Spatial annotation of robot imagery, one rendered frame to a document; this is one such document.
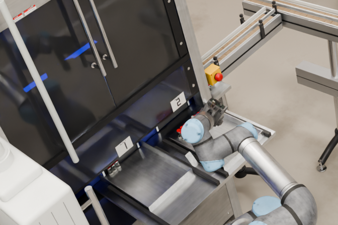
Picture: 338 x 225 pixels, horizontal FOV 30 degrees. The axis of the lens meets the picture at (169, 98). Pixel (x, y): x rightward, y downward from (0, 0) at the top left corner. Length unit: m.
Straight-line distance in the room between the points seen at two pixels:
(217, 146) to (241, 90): 2.37
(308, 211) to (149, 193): 0.95
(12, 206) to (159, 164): 1.05
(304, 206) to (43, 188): 0.78
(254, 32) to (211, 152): 1.34
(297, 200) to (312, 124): 2.20
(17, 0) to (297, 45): 2.96
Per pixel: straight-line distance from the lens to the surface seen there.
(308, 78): 3.70
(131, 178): 2.81
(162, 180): 2.75
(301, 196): 1.98
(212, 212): 3.42
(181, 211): 2.61
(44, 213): 1.88
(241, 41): 3.33
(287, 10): 3.51
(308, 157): 3.93
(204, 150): 2.15
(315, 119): 4.18
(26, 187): 1.96
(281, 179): 2.04
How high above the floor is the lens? 2.79
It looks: 37 degrees down
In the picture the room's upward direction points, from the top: 18 degrees counter-clockwise
